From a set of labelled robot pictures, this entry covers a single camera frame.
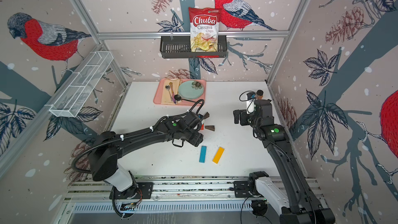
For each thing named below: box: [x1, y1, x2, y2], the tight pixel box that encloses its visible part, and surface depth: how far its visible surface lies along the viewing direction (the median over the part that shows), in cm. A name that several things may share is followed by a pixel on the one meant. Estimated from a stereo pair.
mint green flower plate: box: [178, 79, 204, 100], surface depth 118 cm
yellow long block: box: [212, 146, 225, 165], surface depth 87 cm
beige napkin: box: [161, 78, 181, 105], surface depth 117 cm
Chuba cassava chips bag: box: [188, 6, 222, 53], surface depth 87 cm
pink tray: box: [153, 77, 207, 106], surface depth 117 cm
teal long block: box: [199, 145, 207, 163], surface depth 86 cm
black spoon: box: [174, 94, 202, 105], surface depth 113 cm
